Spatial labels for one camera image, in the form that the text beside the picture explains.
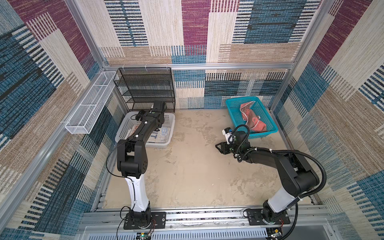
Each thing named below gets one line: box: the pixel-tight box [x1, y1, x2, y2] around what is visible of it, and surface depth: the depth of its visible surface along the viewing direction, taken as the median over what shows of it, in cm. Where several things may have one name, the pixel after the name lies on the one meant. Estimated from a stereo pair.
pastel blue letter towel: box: [148, 126, 171, 143], surface depth 101 cm
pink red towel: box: [240, 101, 267, 133], surface depth 110 cm
